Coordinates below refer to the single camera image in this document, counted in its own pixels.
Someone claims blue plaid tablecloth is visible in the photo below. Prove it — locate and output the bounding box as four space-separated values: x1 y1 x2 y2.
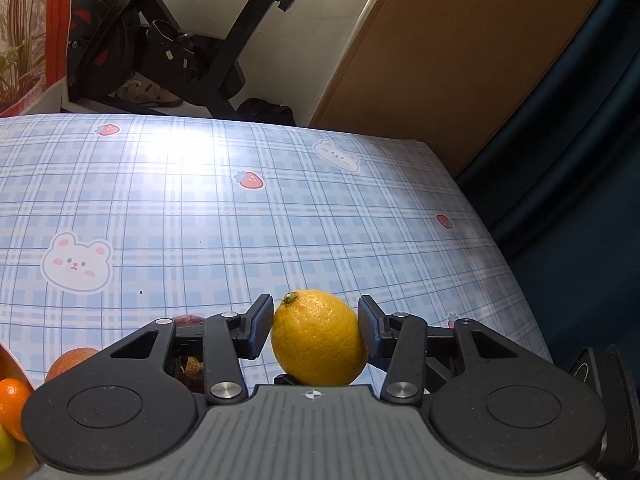
0 114 556 411

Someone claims orange tangerine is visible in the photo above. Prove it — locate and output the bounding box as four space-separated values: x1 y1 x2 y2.
0 377 35 443

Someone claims dark blue curtain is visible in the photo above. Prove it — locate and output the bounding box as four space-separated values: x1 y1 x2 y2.
452 0 640 386

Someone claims black bag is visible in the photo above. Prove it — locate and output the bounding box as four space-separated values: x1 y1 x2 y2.
235 97 296 127

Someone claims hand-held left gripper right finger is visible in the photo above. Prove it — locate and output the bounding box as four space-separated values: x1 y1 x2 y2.
357 294 521 406

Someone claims black exercise bike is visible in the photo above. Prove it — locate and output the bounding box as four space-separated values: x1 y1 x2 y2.
67 0 361 121

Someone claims tan sneaker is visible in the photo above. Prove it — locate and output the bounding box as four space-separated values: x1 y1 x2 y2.
115 77 185 108

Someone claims green apple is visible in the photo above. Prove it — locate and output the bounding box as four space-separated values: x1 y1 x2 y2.
0 422 16 466

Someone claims printed room scene backdrop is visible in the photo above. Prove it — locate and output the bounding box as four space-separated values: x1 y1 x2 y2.
0 0 76 118

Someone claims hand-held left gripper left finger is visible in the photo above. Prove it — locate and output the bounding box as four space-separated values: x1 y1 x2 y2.
107 293 275 406

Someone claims red apple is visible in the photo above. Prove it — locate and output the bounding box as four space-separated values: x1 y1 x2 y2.
45 347 101 383

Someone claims wooden board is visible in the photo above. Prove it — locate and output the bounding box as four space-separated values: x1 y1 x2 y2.
310 0 618 178

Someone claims yellow lemon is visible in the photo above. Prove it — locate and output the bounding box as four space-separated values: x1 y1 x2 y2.
270 290 369 387

